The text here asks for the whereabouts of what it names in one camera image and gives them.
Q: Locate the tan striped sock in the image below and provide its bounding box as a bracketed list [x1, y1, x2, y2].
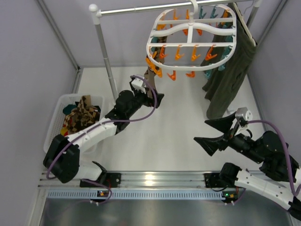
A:
[144, 67, 157, 99]

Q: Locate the brown tan argyle sock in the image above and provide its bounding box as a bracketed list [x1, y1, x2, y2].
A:
[63, 95, 101, 134]

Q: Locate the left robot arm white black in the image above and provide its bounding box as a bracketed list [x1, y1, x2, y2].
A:
[43, 90, 164, 183]

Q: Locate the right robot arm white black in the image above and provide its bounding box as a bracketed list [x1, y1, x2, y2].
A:
[194, 107, 301, 220]

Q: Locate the pile of socks in basket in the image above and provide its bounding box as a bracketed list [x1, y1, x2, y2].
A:
[60, 95, 102, 137]

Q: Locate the white oval clip hanger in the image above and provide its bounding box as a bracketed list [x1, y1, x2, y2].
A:
[145, 0, 237, 80]

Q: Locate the white clothes hanger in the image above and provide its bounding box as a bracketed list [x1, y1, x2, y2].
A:
[233, 2, 256, 47]

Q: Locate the olive green hanging garment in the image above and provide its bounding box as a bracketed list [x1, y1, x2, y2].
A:
[202, 3, 257, 119]

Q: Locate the white laundry basket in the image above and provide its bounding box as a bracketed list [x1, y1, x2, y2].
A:
[43, 94, 108, 153]

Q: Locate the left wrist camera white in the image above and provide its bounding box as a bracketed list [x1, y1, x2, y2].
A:
[129, 75, 146, 94]

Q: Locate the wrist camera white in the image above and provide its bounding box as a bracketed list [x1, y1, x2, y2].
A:
[234, 107, 253, 134]
[129, 75, 146, 94]

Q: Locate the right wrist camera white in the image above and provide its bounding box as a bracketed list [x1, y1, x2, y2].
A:
[234, 107, 253, 134]

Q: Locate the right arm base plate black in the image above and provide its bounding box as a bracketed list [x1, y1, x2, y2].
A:
[204, 172, 236, 189]

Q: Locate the aluminium mounting rail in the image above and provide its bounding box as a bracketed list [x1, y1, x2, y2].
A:
[37, 171, 294, 189]

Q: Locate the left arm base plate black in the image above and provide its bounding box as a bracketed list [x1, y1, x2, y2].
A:
[79, 172, 121, 188]

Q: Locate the clothes rack metal frame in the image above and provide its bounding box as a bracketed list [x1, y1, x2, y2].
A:
[89, 0, 261, 99]

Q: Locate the slotted cable duct grey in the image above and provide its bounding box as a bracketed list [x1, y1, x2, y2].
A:
[47, 189, 225, 200]

